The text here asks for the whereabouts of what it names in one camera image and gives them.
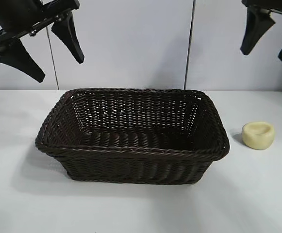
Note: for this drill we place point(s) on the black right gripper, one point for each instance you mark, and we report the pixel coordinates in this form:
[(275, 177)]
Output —
[(276, 6)]

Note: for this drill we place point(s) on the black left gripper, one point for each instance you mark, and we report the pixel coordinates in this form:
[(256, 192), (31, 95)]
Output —
[(19, 12)]

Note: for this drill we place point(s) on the pale yellow egg yolk pastry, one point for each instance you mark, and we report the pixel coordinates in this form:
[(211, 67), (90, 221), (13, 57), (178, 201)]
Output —
[(258, 136)]

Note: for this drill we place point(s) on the dark brown woven basket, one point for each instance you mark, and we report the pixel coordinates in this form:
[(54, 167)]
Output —
[(131, 150)]

